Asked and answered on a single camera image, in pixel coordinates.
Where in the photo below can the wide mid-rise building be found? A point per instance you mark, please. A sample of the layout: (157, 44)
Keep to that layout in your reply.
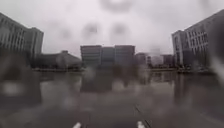
(106, 54)

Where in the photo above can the robot's own part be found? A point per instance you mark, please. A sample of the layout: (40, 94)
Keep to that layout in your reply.
(77, 125)
(141, 125)

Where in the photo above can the pale multi-storey building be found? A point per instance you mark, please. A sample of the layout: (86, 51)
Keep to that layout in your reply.
(196, 41)

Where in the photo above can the small distant buildings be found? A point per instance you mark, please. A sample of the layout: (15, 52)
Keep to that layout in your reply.
(156, 60)

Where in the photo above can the tall grey building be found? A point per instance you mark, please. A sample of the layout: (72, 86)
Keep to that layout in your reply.
(20, 36)

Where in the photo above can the low dark-roofed building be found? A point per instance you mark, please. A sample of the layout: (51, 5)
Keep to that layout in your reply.
(60, 60)

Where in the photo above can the wet grey paved ground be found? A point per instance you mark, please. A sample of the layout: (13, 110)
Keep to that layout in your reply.
(113, 106)

